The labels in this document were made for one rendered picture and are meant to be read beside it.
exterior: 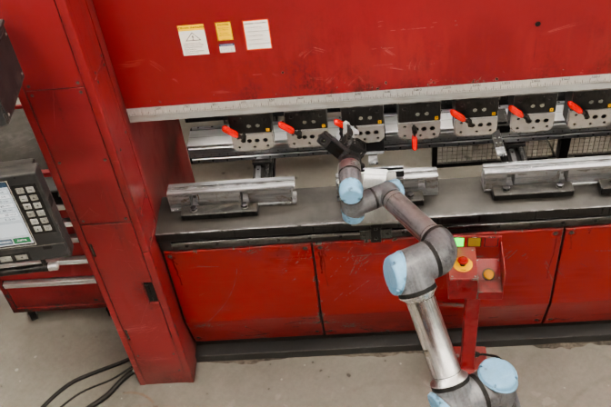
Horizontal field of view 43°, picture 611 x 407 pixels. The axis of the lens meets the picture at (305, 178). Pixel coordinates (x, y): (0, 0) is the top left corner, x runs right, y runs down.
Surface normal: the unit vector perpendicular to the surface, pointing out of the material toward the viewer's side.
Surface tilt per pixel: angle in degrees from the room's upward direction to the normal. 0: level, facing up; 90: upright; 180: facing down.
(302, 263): 90
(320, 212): 0
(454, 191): 0
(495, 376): 7
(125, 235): 90
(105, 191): 90
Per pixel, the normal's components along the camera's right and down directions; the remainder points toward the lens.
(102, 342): -0.09, -0.73
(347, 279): 0.00, 0.68
